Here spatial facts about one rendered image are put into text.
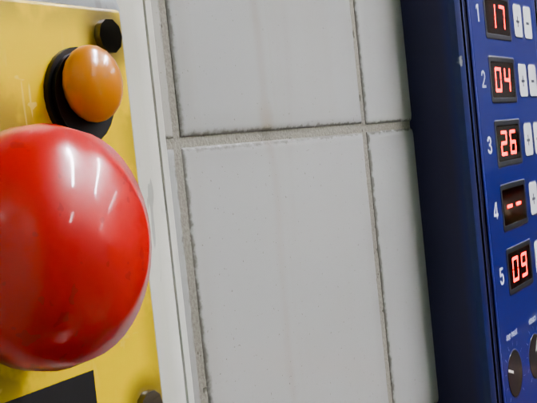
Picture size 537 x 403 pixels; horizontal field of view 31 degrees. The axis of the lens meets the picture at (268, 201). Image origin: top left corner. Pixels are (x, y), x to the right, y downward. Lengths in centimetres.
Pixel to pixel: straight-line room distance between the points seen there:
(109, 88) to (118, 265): 4
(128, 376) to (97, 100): 6
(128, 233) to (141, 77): 14
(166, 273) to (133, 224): 14
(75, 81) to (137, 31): 12
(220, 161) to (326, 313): 10
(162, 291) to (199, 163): 7
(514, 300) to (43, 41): 42
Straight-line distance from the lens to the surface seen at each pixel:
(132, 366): 20
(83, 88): 18
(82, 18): 20
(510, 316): 56
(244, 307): 37
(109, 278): 15
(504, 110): 58
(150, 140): 30
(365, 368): 46
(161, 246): 30
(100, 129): 19
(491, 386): 54
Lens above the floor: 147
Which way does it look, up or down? 3 degrees down
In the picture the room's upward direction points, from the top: 6 degrees counter-clockwise
